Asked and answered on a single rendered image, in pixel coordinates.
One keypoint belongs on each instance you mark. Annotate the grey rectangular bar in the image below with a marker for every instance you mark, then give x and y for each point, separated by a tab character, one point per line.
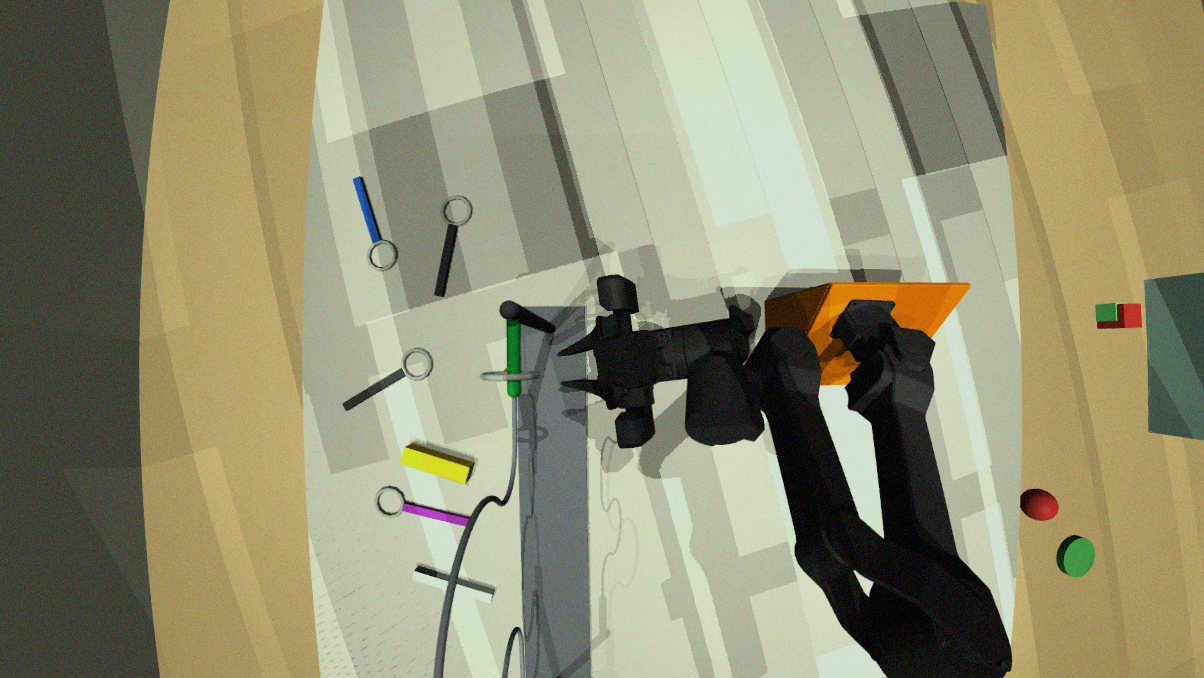
463	587

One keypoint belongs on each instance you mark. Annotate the black handle with grey ring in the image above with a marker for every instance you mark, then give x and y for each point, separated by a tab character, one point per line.
392	378
449	244

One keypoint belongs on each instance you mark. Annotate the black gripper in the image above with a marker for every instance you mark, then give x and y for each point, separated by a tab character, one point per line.
616	293

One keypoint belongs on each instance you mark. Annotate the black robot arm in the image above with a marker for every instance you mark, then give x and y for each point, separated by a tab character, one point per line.
928	615

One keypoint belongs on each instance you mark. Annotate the grey loop with orange handle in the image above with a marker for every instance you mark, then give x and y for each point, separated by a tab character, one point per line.
503	376

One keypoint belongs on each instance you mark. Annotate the yellow rectangular block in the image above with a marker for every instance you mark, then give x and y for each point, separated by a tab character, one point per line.
438	463

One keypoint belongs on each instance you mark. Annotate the grey ring with blue handle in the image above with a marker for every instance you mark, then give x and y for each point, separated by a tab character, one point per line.
371	224

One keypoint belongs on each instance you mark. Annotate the grey loop with purple handle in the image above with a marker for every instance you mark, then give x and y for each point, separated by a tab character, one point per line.
420	510

